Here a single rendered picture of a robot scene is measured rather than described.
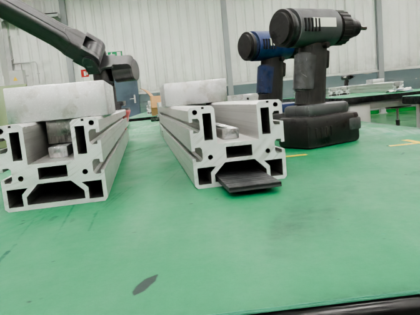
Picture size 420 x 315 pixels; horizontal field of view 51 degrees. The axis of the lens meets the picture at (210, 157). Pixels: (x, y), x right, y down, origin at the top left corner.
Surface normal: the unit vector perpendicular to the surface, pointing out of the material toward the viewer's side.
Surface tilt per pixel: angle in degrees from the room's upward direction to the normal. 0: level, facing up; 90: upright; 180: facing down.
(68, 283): 0
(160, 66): 90
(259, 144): 90
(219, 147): 90
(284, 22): 90
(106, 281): 0
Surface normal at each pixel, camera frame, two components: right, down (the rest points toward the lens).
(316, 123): 0.52, 0.07
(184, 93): 0.15, 0.11
